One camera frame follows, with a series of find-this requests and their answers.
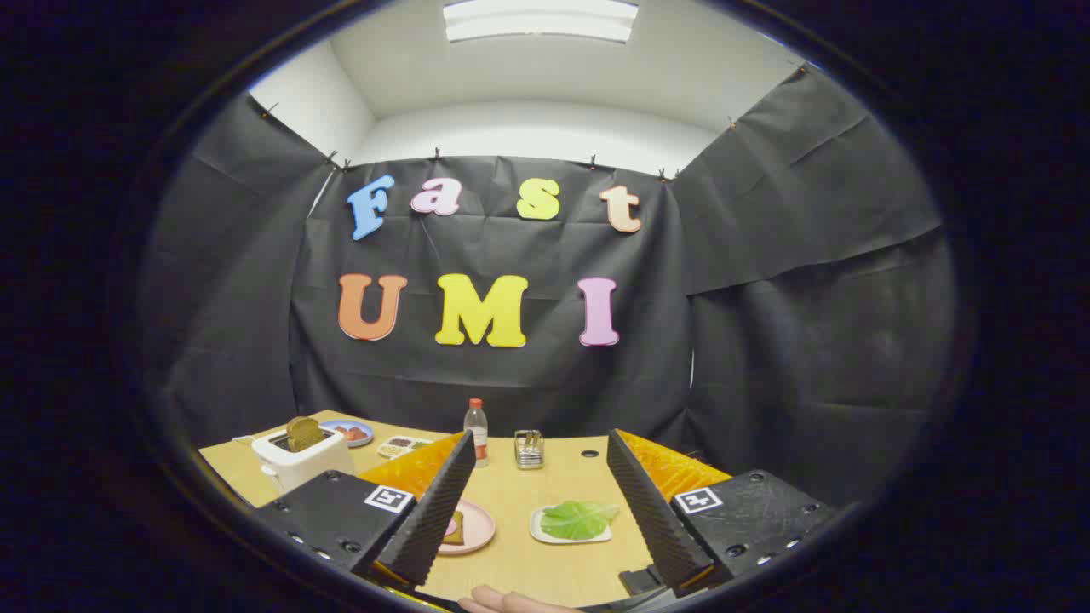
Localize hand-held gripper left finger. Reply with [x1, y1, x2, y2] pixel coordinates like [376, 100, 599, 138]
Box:
[254, 430, 478, 588]

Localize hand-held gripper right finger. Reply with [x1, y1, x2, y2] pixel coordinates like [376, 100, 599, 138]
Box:
[606, 428, 840, 597]

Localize green lettuce leaf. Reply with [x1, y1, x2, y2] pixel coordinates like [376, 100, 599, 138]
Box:
[540, 500, 621, 541]

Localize brown toasted bread slice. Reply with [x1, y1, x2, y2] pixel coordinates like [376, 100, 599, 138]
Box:
[285, 416, 326, 453]

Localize pink plate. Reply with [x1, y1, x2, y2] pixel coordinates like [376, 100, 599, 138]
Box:
[439, 499, 496, 556]

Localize white plate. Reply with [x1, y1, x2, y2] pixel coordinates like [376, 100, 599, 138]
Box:
[529, 502, 614, 546]

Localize white compartment seasoning dish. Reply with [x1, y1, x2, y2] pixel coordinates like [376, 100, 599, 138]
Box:
[377, 435, 435, 461]

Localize clear bottle with red cap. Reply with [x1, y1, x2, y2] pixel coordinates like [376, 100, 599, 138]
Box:
[463, 398, 490, 468]

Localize blue plate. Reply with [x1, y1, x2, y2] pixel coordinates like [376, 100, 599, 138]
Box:
[319, 419, 375, 449]

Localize white toaster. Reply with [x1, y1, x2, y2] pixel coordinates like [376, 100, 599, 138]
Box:
[251, 426, 357, 495]

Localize black backdrop cloth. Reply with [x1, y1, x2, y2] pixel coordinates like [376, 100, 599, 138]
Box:
[141, 68, 959, 512]

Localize ceiling light panel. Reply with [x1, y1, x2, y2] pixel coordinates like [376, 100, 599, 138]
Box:
[442, 0, 640, 45]

